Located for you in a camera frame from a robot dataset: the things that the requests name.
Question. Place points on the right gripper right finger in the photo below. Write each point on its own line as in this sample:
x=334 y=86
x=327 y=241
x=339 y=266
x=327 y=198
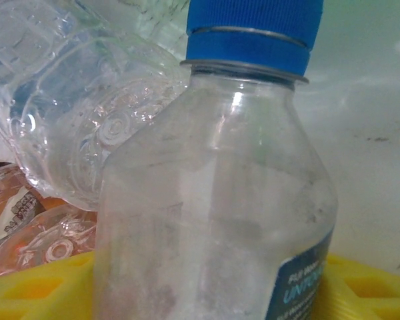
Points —
x=370 y=296

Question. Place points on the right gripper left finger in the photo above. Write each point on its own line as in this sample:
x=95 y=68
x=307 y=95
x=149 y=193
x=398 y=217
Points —
x=36 y=296

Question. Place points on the clear bottle teal label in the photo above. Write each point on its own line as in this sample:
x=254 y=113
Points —
x=203 y=200

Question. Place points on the clear bottle white cap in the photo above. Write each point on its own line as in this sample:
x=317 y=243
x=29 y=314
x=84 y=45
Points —
x=86 y=100

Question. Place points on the copper label plastic bottle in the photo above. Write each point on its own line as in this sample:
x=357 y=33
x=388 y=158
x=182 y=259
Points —
x=26 y=233

